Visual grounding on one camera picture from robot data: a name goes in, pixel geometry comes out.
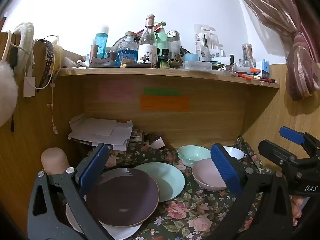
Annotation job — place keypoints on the mint green bowl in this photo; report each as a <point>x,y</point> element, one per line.
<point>192,153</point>

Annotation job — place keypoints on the blue plastic block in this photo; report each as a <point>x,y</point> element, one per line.
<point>265,70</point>

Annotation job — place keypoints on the clear plastic box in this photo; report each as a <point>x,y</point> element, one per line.
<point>197,65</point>

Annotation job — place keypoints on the green sticky note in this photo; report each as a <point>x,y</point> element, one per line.
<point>162,91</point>

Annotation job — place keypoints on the black nail polish bottle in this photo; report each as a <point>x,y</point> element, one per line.
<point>232,59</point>

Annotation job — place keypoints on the white plate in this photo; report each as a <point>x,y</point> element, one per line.
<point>120,233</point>

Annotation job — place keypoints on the round glass bottle wooden cap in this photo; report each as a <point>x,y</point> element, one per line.
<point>128,51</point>

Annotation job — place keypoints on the orange white marker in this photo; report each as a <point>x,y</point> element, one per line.
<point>247,69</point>

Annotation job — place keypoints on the dark floral tablecloth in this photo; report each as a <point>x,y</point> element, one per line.
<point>190,212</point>

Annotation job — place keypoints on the stack of white papers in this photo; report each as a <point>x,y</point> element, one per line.
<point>100,130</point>

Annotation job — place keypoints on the small brown bottle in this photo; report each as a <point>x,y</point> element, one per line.
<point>94,51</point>

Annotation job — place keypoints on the white fluffy cushion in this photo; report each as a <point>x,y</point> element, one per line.
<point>7,95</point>

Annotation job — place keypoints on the person's right hand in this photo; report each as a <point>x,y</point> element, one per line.
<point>297,210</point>

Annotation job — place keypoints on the pink sticky note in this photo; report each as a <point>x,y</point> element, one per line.
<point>115,91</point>

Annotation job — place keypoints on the light blue round tin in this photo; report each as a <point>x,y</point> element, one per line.
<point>191,57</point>

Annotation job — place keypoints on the white bowl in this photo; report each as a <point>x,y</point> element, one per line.
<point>233,152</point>

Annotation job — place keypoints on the pink striped curtain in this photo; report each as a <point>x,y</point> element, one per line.
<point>300,60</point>

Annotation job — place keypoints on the glass bottle silver cap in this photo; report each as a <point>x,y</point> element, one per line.
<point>173,45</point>

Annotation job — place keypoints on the clear bottle white label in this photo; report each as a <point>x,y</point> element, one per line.
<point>147,45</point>

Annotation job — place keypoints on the pink bowl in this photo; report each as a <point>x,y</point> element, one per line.
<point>207,173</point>

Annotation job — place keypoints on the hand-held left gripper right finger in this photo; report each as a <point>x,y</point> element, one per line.
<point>225,170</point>

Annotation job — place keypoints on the glass jar with copper sticks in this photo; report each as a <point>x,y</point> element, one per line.
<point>246,51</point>

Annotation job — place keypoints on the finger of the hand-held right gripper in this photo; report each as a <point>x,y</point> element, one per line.
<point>275,151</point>
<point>291,135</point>

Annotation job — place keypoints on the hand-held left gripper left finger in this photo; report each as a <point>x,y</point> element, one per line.
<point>91,172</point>

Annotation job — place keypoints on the red pen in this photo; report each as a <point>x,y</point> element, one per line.
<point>246,76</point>

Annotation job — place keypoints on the green pump bottle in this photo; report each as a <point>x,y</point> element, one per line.
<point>162,36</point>

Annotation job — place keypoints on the mint green plate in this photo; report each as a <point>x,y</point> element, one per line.
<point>167,180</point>

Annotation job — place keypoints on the white paper tag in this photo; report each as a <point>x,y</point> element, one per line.
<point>29,87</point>

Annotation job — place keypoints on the wooden shelf unit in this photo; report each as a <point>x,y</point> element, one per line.
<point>162,125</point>

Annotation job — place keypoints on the hanging blister packets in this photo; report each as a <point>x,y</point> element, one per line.
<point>207,42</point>

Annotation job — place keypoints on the small white box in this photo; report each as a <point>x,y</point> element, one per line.
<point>157,142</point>

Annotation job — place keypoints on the tall blue liquid bottle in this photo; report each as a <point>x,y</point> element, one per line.
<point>102,42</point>

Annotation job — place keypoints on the dark purple plate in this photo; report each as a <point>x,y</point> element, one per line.
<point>125,195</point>

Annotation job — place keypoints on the small dark green bottle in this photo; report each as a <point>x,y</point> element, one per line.
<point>163,60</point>

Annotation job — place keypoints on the white fluffy headband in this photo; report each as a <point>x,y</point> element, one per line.
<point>25,37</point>

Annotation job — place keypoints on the orange sticky note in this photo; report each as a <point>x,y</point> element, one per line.
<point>165,103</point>

